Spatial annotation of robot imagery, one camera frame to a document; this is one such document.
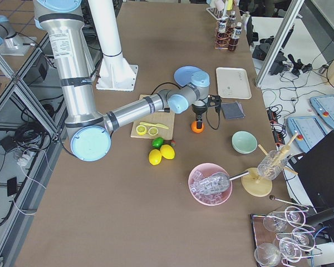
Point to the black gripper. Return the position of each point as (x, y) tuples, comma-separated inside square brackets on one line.
[(199, 111)]

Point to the orange mandarin fruit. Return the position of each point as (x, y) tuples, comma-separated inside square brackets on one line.
[(196, 131)]

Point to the blue round plate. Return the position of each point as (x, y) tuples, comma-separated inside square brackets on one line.
[(182, 75)]

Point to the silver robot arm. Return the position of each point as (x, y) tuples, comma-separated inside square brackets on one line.
[(90, 131), (11, 43)]

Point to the wooden cutting board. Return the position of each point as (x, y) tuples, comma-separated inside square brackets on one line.
[(161, 117)]

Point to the grey folded cloth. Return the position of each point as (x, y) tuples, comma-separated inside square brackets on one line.
[(232, 110)]

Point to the yellow plastic knife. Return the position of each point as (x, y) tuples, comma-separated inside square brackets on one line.
[(159, 125)]

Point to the yellow lemon far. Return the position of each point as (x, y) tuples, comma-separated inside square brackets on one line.
[(167, 152)]

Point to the yellow lemon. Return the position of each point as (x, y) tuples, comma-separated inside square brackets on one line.
[(155, 157), (167, 152)]

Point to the green lime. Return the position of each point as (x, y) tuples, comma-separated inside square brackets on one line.
[(157, 142)]

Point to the lemon slice flat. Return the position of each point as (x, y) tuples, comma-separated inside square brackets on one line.
[(153, 131)]

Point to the pink bowl with ice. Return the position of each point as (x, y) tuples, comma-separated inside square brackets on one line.
[(200, 172)]

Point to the green bowl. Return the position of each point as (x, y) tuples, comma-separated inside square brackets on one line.
[(244, 142)]

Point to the cream rabbit tray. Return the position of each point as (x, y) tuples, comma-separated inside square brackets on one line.
[(233, 83)]

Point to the yellow lemon near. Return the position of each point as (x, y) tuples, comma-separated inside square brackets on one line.
[(155, 157)]

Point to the lemon half slice thick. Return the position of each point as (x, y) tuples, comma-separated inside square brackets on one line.
[(141, 130)]

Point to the metal ice scoop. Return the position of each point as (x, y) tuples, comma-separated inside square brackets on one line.
[(218, 182)]

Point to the wooden cup tree stand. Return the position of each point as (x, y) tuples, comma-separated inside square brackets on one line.
[(258, 186)]

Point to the clear glass mug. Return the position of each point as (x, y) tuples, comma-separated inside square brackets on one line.
[(270, 167)]

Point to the tea bottle front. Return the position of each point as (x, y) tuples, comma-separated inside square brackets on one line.
[(234, 38)]

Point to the tea bottle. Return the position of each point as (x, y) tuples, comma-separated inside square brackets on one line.
[(221, 35), (234, 38), (232, 19)]

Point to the tea bottle middle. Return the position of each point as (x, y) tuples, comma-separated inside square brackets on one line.
[(221, 35)]

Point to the tea bottle back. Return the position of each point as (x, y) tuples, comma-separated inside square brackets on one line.
[(232, 19)]

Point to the teach pendant near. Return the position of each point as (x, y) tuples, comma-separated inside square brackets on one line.
[(310, 131)]

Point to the teach pendant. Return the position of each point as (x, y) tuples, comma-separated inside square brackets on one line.
[(324, 106), (310, 131)]

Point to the black laptop monitor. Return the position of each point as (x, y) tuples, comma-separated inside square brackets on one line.
[(316, 172)]

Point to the teach pendant far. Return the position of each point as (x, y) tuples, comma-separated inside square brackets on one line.
[(324, 106)]

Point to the wine glass rack tray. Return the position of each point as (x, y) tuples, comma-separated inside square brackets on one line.
[(282, 237)]

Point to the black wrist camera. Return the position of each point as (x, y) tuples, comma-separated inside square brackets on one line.
[(214, 101)]

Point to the copper wire bottle rack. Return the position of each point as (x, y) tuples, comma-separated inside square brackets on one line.
[(228, 34)]

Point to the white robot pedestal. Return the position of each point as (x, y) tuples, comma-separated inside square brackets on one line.
[(115, 73)]

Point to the aluminium frame post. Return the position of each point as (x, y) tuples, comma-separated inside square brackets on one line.
[(281, 34)]

